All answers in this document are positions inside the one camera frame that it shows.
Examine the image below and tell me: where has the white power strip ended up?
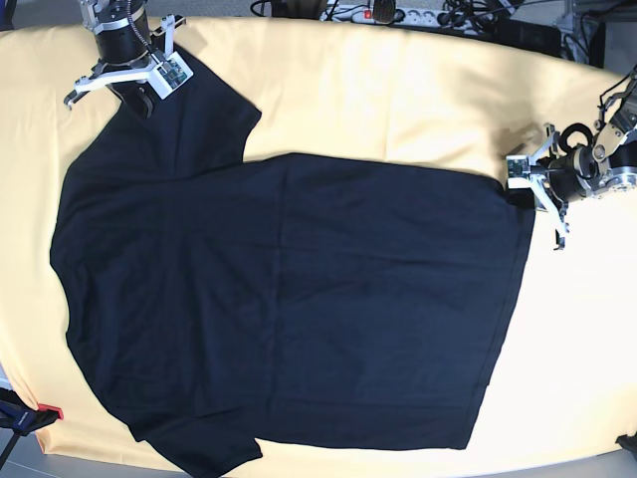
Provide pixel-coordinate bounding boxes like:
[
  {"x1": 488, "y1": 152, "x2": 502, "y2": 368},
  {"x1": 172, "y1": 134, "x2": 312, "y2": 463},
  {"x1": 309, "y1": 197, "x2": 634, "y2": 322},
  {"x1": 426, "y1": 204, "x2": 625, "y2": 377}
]
[{"x1": 319, "y1": 1, "x2": 499, "y2": 36}]

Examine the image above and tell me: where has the black box on floor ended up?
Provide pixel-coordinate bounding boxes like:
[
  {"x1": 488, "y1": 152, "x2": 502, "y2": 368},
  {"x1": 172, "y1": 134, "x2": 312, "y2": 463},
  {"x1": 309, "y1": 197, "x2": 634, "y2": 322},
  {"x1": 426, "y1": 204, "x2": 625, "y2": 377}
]
[{"x1": 491, "y1": 19, "x2": 562, "y2": 58}]

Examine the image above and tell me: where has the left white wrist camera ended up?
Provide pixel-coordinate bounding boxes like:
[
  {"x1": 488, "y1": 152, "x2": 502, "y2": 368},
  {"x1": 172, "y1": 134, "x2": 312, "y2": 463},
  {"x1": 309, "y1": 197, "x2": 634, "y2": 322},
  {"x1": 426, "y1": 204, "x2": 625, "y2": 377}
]
[{"x1": 506, "y1": 154, "x2": 531, "y2": 190}]

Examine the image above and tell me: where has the dark navy T-shirt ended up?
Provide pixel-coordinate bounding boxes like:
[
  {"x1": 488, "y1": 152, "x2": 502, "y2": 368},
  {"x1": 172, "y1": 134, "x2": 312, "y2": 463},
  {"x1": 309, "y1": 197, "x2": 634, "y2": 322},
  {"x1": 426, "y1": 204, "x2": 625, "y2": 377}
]
[{"x1": 50, "y1": 58, "x2": 534, "y2": 477}]

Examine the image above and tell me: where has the yellow table cloth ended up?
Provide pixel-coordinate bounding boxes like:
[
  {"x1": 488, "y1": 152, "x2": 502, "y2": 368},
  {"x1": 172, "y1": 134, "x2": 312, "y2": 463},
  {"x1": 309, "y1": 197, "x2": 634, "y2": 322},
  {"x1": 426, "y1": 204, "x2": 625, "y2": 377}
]
[{"x1": 1, "y1": 18, "x2": 636, "y2": 477}]

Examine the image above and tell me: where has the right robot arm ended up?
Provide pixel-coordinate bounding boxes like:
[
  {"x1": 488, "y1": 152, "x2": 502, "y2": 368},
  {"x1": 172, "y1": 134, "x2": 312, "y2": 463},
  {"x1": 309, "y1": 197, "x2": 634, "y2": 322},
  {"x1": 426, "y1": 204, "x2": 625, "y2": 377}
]
[{"x1": 80, "y1": 1, "x2": 155, "y2": 119}]

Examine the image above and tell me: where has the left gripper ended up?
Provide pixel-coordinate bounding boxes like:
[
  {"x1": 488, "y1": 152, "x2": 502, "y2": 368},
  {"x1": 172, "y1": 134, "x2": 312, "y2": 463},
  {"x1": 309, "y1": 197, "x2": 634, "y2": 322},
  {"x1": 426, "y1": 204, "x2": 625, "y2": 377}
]
[{"x1": 538, "y1": 148, "x2": 597, "y2": 203}]

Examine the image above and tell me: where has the black corner object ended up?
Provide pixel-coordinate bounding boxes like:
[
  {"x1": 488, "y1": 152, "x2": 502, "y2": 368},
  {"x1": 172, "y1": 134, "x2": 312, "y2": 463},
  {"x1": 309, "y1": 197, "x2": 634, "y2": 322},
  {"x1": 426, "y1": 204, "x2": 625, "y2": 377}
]
[{"x1": 616, "y1": 434, "x2": 637, "y2": 459}]

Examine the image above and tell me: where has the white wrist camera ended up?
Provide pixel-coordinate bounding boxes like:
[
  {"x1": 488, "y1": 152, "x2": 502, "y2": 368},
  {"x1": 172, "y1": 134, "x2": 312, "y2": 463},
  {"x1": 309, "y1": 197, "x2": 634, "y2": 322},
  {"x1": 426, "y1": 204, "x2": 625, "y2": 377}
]
[
  {"x1": 506, "y1": 154, "x2": 531, "y2": 190},
  {"x1": 148, "y1": 51, "x2": 194, "y2": 100}
]

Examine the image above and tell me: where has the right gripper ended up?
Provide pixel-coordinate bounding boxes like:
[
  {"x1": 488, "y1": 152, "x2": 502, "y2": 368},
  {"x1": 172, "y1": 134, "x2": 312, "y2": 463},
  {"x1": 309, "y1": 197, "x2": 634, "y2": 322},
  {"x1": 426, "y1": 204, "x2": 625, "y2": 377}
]
[{"x1": 94, "y1": 17, "x2": 155, "y2": 119}]

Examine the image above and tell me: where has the red black table clamp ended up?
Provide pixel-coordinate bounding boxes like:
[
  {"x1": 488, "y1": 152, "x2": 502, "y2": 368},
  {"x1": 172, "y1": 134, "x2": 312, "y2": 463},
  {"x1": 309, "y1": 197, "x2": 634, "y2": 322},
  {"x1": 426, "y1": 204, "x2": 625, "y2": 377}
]
[{"x1": 1, "y1": 388, "x2": 64, "y2": 437}]

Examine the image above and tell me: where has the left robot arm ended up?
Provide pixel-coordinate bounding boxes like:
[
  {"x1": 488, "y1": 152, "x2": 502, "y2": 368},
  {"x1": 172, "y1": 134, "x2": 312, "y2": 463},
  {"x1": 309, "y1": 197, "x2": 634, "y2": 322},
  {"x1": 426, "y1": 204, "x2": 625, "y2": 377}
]
[{"x1": 538, "y1": 70, "x2": 636, "y2": 209}]

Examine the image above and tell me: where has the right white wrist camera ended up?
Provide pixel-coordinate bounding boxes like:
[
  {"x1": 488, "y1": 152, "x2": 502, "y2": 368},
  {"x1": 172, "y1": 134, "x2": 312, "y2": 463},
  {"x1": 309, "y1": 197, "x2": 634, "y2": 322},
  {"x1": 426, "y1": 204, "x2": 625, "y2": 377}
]
[{"x1": 148, "y1": 51, "x2": 194, "y2": 100}]

